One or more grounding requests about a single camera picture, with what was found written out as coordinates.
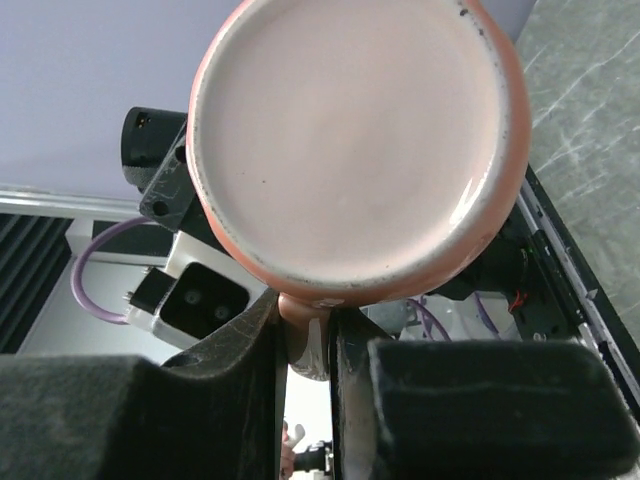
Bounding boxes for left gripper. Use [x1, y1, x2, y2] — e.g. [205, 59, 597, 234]
[121, 107, 209, 233]

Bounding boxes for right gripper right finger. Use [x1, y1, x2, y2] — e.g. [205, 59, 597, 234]
[329, 309, 639, 479]

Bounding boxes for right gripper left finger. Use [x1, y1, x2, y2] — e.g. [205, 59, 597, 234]
[1, 291, 287, 479]

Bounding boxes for light pink mug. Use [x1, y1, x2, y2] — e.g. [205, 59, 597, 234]
[186, 1, 531, 380]

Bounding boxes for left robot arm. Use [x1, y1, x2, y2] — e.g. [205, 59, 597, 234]
[121, 107, 533, 300]

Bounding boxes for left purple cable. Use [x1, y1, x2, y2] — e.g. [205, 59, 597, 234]
[70, 217, 156, 326]

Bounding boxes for aluminium mounting rail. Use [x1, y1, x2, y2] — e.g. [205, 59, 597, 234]
[517, 168, 639, 401]

